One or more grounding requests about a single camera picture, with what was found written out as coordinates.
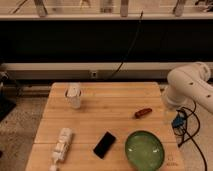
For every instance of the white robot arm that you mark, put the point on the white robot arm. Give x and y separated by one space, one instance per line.
187 82

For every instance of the black smartphone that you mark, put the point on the black smartphone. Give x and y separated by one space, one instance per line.
104 145

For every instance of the blue connector box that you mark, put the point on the blue connector box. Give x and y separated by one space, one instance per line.
178 121

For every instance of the green bowl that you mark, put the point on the green bowl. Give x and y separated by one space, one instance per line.
144 151

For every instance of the clear plastic cup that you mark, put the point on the clear plastic cup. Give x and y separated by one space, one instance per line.
73 95

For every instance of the red-brown sausage toy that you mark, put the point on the red-brown sausage toy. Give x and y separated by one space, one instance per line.
142 112

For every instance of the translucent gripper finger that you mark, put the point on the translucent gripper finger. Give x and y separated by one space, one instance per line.
169 114

